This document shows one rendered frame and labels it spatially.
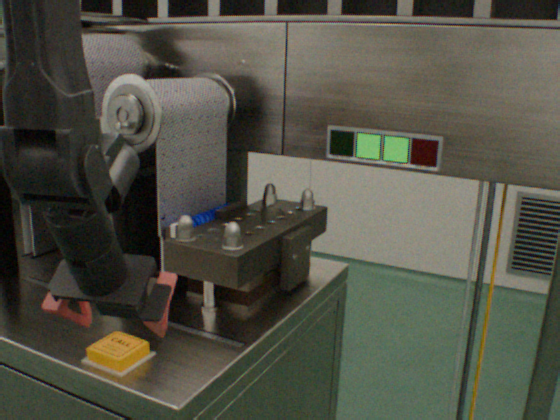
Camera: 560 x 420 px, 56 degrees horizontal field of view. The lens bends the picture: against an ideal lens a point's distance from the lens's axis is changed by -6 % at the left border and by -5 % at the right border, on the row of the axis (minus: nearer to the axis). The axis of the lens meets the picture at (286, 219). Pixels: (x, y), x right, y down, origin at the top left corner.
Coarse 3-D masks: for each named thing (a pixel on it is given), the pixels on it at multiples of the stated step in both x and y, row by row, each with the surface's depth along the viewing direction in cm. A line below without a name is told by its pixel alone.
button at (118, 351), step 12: (108, 336) 86; (120, 336) 86; (132, 336) 86; (96, 348) 82; (108, 348) 82; (120, 348) 82; (132, 348) 82; (144, 348) 84; (96, 360) 81; (108, 360) 80; (120, 360) 79; (132, 360) 82; (120, 372) 80
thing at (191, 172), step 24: (168, 144) 103; (192, 144) 110; (216, 144) 118; (168, 168) 104; (192, 168) 111; (216, 168) 119; (168, 192) 105; (192, 192) 113; (216, 192) 121; (168, 216) 107
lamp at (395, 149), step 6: (390, 138) 113; (396, 138) 113; (402, 138) 112; (390, 144) 114; (396, 144) 113; (402, 144) 112; (384, 150) 115; (390, 150) 114; (396, 150) 113; (402, 150) 113; (384, 156) 115; (390, 156) 114; (396, 156) 114; (402, 156) 113; (402, 162) 113
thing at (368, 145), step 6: (360, 138) 116; (366, 138) 116; (372, 138) 115; (378, 138) 114; (360, 144) 117; (366, 144) 116; (372, 144) 115; (378, 144) 115; (360, 150) 117; (366, 150) 116; (372, 150) 116; (378, 150) 115; (360, 156) 117; (366, 156) 117; (372, 156) 116; (378, 156) 115
